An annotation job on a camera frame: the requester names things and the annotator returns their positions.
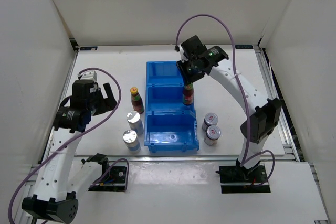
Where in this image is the sauce bottle yellow cap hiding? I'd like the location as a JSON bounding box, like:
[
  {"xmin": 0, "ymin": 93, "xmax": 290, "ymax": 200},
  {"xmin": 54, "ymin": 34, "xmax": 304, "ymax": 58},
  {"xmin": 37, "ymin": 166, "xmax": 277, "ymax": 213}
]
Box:
[
  {"xmin": 182, "ymin": 83, "xmax": 194, "ymax": 105},
  {"xmin": 130, "ymin": 87, "xmax": 144, "ymax": 114}
]

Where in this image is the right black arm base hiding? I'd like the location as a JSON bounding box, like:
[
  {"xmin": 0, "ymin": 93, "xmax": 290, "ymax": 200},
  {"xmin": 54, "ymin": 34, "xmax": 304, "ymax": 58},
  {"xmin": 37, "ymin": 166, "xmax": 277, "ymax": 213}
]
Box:
[{"xmin": 215, "ymin": 165, "xmax": 271, "ymax": 194}]

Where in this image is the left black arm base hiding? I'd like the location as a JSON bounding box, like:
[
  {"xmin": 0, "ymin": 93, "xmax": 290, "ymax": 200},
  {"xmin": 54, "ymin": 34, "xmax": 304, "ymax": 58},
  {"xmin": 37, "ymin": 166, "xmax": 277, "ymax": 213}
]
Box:
[{"xmin": 88, "ymin": 164, "xmax": 129, "ymax": 193}]

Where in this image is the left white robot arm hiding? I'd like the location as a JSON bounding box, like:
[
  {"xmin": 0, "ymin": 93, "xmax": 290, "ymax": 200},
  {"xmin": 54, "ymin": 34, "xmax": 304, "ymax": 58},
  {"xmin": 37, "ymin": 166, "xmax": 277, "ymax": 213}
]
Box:
[{"xmin": 22, "ymin": 79, "xmax": 120, "ymax": 223}]

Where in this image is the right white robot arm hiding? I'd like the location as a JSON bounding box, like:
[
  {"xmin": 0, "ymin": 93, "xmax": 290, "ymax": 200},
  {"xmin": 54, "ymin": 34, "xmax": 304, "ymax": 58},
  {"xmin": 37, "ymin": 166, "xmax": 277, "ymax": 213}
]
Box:
[{"xmin": 175, "ymin": 36, "xmax": 282, "ymax": 182}]

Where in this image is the silver can rear left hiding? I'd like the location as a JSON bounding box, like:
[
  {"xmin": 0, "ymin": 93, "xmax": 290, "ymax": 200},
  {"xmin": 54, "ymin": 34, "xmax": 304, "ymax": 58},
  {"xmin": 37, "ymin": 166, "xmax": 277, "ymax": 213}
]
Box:
[{"xmin": 127, "ymin": 111, "xmax": 144, "ymax": 135}]

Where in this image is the silver can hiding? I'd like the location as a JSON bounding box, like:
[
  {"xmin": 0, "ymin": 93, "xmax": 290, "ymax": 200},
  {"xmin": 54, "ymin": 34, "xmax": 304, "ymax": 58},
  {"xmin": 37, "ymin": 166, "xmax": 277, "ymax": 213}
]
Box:
[
  {"xmin": 127, "ymin": 111, "xmax": 144, "ymax": 135},
  {"xmin": 122, "ymin": 130, "xmax": 141, "ymax": 153}
]

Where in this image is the blue plastic divided bin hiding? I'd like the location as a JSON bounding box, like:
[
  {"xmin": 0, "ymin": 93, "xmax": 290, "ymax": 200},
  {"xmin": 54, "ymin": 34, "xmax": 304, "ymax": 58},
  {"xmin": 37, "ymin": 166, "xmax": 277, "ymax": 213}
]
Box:
[{"xmin": 144, "ymin": 61, "xmax": 199, "ymax": 153}]

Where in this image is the silver can front left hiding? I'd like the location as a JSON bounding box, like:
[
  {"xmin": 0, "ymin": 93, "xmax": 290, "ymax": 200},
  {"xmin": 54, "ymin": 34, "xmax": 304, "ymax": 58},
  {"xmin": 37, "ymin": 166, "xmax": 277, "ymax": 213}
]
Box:
[{"xmin": 122, "ymin": 130, "xmax": 141, "ymax": 153}]

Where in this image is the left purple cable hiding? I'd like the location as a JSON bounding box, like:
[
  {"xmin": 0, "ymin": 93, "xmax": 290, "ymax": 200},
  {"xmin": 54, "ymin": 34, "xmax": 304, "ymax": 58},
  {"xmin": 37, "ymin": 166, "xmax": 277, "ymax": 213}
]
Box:
[{"xmin": 9, "ymin": 68, "xmax": 130, "ymax": 222}]

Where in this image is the purple cable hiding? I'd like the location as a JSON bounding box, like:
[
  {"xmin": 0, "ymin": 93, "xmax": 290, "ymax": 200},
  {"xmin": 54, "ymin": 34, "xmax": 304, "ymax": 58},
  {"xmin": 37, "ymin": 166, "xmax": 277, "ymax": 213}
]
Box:
[
  {"xmin": 9, "ymin": 68, "xmax": 130, "ymax": 222},
  {"xmin": 175, "ymin": 14, "xmax": 276, "ymax": 188}
]

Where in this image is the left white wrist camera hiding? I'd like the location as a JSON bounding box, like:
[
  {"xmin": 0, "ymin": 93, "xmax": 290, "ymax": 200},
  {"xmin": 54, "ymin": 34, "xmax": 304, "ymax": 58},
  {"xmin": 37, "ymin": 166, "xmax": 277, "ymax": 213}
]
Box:
[{"xmin": 77, "ymin": 70, "xmax": 97, "ymax": 82}]

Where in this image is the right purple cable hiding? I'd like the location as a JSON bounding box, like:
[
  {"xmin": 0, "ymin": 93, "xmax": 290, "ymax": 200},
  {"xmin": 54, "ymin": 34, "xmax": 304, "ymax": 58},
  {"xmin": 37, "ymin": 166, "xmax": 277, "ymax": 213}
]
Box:
[{"xmin": 175, "ymin": 14, "xmax": 276, "ymax": 188}]

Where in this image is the aluminium table frame rail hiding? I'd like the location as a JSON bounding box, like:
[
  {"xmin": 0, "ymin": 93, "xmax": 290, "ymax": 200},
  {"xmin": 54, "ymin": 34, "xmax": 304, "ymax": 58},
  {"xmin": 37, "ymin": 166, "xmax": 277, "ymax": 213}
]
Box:
[{"xmin": 255, "ymin": 47, "xmax": 302, "ymax": 162}]

